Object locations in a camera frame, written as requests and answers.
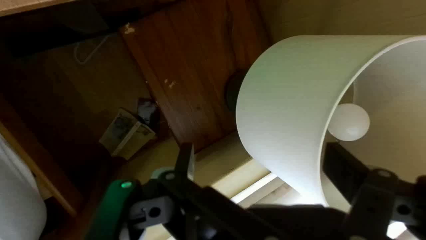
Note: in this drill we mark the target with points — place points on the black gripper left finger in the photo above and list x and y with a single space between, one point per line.
187 162

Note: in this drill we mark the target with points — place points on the white bed mattress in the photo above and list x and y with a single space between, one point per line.
17 200

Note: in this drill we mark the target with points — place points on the white round light bulb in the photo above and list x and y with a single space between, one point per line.
349 122

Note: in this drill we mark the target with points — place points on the dark brown wooden nightstand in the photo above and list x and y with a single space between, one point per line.
195 71

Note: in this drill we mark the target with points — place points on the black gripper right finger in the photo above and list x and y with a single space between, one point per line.
344 171

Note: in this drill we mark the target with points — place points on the printed paper box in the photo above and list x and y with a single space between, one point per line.
127 134

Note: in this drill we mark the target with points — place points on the white cylindrical lampshade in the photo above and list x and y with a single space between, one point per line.
288 102

